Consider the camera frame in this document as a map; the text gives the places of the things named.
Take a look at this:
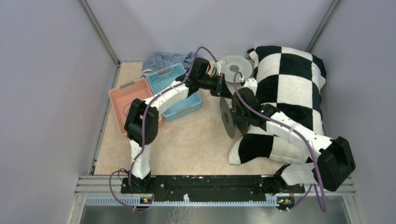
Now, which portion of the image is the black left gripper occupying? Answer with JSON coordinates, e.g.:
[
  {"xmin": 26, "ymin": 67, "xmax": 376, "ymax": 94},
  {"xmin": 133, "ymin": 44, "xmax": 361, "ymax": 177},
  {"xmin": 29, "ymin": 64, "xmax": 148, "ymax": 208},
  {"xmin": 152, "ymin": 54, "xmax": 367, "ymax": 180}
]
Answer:
[{"xmin": 198, "ymin": 73, "xmax": 233, "ymax": 99}]

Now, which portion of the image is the black cable spool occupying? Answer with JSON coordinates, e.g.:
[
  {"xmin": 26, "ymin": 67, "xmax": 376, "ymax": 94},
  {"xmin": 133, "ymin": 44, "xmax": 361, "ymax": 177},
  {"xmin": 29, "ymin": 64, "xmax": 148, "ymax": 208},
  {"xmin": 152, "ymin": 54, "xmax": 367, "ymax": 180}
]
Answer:
[{"xmin": 219, "ymin": 98, "xmax": 248, "ymax": 139}]

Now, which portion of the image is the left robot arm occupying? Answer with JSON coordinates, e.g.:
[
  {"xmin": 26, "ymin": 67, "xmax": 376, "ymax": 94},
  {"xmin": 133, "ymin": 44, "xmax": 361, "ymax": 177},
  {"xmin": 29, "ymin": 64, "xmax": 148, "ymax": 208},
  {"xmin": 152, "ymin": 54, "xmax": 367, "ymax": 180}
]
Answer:
[{"xmin": 124, "ymin": 58, "xmax": 231, "ymax": 193}]

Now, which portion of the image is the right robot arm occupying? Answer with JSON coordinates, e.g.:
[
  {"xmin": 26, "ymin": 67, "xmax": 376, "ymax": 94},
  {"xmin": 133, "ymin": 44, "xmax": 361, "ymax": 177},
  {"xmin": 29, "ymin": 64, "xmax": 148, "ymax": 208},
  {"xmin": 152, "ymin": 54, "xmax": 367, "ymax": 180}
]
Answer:
[{"xmin": 233, "ymin": 87, "xmax": 356, "ymax": 192}]

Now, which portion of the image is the black white checkered pillow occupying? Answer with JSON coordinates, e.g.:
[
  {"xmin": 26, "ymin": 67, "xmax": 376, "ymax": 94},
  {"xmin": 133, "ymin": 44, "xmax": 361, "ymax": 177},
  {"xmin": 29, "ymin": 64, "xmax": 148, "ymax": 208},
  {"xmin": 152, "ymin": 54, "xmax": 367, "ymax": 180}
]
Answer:
[{"xmin": 228, "ymin": 45, "xmax": 326, "ymax": 167}]

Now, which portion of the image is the blue perforated plastic basket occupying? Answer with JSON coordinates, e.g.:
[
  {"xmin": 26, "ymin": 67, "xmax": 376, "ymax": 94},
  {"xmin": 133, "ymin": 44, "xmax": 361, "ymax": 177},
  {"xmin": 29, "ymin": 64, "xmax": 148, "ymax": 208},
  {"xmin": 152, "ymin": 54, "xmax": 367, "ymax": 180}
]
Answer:
[{"xmin": 146, "ymin": 63, "xmax": 202, "ymax": 122}]

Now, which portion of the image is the blue white striped cloth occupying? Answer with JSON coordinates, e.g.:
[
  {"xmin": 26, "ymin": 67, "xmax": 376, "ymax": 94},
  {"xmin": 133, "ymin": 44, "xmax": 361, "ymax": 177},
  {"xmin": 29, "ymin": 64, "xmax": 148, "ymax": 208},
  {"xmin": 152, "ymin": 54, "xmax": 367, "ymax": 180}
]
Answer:
[{"xmin": 138, "ymin": 51, "xmax": 201, "ymax": 78}]

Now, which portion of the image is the pink perforated plastic basket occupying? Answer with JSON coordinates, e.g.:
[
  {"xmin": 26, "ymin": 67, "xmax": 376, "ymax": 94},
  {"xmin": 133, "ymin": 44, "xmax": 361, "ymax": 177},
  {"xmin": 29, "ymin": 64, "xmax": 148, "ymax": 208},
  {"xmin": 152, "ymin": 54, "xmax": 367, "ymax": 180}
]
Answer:
[{"xmin": 109, "ymin": 78, "xmax": 153, "ymax": 136}]

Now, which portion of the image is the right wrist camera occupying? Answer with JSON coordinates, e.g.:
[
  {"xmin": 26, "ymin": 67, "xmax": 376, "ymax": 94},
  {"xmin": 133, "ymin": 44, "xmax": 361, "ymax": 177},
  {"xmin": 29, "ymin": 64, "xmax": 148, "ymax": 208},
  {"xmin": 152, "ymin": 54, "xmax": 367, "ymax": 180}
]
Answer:
[{"xmin": 243, "ymin": 78, "xmax": 258, "ymax": 95}]

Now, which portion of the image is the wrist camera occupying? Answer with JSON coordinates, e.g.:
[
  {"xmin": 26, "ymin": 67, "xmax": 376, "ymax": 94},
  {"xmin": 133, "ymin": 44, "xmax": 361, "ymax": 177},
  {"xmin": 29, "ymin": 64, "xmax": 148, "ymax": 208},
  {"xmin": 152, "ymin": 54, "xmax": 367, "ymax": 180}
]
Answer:
[
  {"xmin": 243, "ymin": 78, "xmax": 258, "ymax": 95},
  {"xmin": 213, "ymin": 59, "xmax": 228, "ymax": 74}
]

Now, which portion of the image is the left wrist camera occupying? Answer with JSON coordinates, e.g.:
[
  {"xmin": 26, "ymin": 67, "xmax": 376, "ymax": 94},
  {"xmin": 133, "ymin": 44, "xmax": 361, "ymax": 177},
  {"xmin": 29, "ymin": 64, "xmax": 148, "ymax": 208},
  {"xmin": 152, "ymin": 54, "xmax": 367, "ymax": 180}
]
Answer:
[{"xmin": 213, "ymin": 59, "xmax": 228, "ymax": 74}]

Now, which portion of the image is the grey cable spool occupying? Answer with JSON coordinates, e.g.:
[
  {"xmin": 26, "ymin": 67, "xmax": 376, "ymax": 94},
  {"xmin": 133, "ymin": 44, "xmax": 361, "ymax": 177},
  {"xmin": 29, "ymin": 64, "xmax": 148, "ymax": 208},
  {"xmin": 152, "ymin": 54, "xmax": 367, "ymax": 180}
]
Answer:
[{"xmin": 219, "ymin": 56, "xmax": 253, "ymax": 83}]

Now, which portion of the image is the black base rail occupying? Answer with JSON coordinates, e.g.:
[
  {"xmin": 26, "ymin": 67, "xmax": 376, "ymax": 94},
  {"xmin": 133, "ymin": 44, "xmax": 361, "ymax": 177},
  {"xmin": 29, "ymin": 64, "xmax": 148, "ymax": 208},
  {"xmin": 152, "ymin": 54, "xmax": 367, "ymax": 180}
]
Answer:
[{"xmin": 120, "ymin": 175, "xmax": 305, "ymax": 202}]

